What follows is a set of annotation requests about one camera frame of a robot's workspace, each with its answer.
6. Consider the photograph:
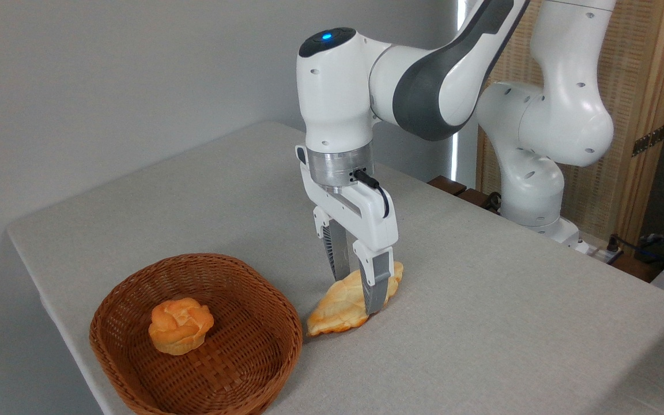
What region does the metal screen hinge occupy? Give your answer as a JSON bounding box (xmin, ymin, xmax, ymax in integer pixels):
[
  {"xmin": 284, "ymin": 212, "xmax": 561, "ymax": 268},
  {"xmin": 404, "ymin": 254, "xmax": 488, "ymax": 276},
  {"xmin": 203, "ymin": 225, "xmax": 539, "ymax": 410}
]
[{"xmin": 632, "ymin": 124, "xmax": 664, "ymax": 157}]

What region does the round orange bread bun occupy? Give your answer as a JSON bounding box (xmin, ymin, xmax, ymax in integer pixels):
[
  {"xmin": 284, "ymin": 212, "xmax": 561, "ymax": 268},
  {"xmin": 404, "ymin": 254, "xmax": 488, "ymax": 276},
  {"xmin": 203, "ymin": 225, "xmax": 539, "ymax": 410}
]
[{"xmin": 148, "ymin": 297, "xmax": 215, "ymax": 356}]

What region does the brown woven wicker basket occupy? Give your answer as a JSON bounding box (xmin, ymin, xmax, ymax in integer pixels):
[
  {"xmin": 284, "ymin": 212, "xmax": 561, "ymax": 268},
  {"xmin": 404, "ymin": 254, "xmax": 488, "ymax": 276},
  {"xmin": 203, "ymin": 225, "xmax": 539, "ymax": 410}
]
[{"xmin": 89, "ymin": 253, "xmax": 303, "ymax": 415}]

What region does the white power strip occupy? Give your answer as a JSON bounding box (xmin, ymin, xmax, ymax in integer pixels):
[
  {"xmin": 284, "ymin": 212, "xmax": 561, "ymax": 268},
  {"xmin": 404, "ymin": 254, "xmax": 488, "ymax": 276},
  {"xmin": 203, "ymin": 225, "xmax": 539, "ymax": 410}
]
[{"xmin": 573, "ymin": 239, "xmax": 624, "ymax": 266}]

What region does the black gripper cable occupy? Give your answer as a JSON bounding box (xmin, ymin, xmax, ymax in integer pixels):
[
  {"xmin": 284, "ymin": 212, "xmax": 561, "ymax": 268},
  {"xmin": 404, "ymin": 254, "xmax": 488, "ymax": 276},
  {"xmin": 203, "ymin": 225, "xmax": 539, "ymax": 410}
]
[{"xmin": 353, "ymin": 169, "xmax": 391, "ymax": 220}]

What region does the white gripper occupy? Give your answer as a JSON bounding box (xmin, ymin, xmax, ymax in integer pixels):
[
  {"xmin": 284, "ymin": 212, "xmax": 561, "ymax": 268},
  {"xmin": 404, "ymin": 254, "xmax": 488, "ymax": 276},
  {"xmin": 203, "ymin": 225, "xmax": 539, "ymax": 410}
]
[{"xmin": 295, "ymin": 145, "xmax": 399, "ymax": 315}]

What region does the long leaf-shaped bread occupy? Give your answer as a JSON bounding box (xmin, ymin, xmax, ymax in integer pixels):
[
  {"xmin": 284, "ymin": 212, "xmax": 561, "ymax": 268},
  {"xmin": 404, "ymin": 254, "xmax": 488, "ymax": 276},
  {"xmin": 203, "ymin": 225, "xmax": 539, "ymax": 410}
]
[{"xmin": 307, "ymin": 261, "xmax": 405, "ymax": 337}]

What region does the black power cable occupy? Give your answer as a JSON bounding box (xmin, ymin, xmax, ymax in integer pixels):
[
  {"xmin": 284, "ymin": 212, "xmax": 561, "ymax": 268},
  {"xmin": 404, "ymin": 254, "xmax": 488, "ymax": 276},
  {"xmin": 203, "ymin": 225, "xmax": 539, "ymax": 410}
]
[{"xmin": 606, "ymin": 233, "xmax": 664, "ymax": 267}]

